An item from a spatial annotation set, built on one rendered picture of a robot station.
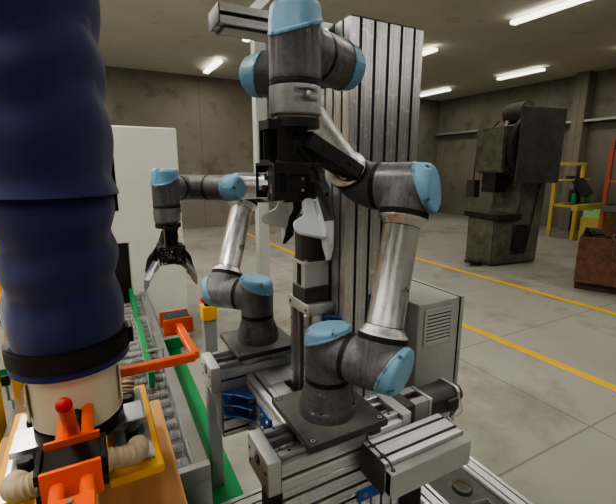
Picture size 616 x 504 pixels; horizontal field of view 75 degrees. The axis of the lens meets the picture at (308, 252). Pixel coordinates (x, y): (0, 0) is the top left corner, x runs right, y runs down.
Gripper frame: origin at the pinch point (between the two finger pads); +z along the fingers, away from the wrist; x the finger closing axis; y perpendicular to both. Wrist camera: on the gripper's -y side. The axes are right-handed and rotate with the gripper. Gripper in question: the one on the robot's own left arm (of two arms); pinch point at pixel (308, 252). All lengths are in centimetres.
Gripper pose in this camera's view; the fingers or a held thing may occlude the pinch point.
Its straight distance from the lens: 63.4
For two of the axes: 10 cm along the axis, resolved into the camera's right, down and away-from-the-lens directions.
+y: -8.8, 1.0, -4.6
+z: 0.0, 9.8, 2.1
